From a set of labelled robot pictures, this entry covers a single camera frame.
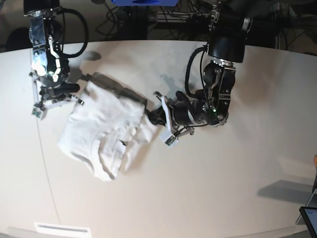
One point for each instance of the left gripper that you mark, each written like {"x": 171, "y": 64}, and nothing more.
{"x": 185, "y": 118}

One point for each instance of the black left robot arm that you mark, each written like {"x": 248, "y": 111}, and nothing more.
{"x": 230, "y": 23}

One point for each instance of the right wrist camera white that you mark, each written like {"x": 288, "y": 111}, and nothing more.
{"x": 49, "y": 97}

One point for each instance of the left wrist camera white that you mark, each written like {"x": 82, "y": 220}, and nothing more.
{"x": 168, "y": 136}

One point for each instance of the black tablet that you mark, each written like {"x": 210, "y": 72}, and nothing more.
{"x": 309, "y": 215}

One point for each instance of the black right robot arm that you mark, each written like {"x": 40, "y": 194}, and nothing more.
{"x": 49, "y": 63}

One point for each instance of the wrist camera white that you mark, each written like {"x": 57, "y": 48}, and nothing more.
{"x": 49, "y": 97}
{"x": 168, "y": 136}

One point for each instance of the white T-shirt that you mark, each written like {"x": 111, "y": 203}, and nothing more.
{"x": 108, "y": 130}

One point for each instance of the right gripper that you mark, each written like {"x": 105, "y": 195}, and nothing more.
{"x": 48, "y": 81}

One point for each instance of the white label strip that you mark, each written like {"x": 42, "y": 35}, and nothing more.
{"x": 63, "y": 231}

